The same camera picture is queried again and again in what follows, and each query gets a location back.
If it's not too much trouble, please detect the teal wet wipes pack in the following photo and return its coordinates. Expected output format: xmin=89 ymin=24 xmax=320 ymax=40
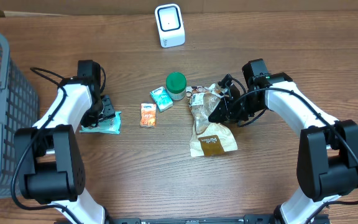
xmin=80 ymin=111 xmax=121 ymax=134

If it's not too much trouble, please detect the beige snack pouch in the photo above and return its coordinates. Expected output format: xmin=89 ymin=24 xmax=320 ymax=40
xmin=186 ymin=83 xmax=238 ymax=157

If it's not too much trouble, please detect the orange tissue packet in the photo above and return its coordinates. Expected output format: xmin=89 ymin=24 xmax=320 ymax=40
xmin=140 ymin=103 xmax=157 ymax=128

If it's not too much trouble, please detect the teal tissue packet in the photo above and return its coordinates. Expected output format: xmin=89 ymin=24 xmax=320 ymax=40
xmin=150 ymin=86 xmax=173 ymax=112

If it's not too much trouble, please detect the green lid plastic jar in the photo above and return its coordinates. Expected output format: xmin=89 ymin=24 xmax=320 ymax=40
xmin=166 ymin=72 xmax=186 ymax=101

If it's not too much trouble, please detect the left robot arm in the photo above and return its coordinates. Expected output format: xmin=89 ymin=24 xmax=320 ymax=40
xmin=10 ymin=60 xmax=116 ymax=223

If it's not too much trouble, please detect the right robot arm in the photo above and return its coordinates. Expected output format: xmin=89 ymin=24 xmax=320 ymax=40
xmin=208 ymin=58 xmax=358 ymax=224

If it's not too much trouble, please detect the white barcode scanner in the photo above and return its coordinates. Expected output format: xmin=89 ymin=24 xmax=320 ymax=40
xmin=155 ymin=3 xmax=186 ymax=48

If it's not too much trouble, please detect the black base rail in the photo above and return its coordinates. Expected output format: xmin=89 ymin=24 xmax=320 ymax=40
xmin=109 ymin=215 xmax=279 ymax=224

